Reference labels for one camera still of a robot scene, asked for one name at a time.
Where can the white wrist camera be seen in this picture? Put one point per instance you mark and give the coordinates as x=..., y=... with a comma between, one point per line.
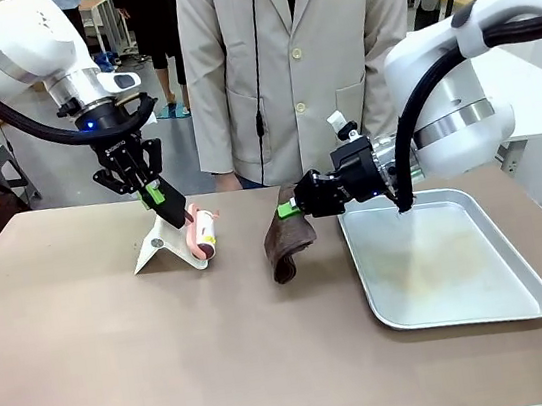
x=342, y=124
x=150, y=116

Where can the silver metal tray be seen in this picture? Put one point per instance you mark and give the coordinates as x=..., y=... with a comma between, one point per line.
x=463, y=277

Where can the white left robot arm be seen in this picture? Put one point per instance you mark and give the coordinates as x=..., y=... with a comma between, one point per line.
x=17, y=52

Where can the person's left forearm beige sleeve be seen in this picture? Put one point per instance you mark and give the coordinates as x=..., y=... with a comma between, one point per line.
x=388, y=30

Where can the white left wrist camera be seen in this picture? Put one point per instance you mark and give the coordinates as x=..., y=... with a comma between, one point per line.
x=150, y=116

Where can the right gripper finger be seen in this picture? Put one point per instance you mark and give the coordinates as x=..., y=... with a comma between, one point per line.
x=306, y=183
x=287, y=210

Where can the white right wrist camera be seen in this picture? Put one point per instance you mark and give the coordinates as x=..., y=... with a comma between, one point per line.
x=342, y=124

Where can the person in black leggings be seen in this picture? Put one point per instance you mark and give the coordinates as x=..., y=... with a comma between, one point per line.
x=150, y=23

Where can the blue slipper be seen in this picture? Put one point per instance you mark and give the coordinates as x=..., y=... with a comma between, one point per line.
x=166, y=111
x=183, y=109

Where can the person's right hand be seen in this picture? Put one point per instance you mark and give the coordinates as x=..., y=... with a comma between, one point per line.
x=227, y=183

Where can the person in beige jacket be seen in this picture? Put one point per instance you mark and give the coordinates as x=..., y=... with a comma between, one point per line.
x=301, y=57

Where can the blue plastic bag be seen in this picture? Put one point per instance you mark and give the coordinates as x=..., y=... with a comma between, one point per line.
x=107, y=60

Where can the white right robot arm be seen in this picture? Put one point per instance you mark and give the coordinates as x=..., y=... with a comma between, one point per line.
x=456, y=86

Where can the person's right forearm beige sleeve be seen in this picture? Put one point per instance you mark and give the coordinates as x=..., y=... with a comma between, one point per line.
x=212, y=125

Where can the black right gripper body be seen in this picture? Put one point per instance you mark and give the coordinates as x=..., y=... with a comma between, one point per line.
x=353, y=176

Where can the white folded roller stand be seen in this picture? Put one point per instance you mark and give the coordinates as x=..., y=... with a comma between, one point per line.
x=150, y=258

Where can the large white side table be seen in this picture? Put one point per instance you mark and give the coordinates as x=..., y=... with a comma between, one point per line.
x=538, y=90

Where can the wooden background table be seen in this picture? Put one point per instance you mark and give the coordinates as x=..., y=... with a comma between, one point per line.
x=94, y=5

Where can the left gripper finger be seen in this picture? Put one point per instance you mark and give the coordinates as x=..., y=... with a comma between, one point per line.
x=155, y=193
x=119, y=181

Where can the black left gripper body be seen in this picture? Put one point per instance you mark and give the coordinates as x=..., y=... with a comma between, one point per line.
x=120, y=153

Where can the brown towel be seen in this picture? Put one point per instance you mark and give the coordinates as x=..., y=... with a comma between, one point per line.
x=288, y=251

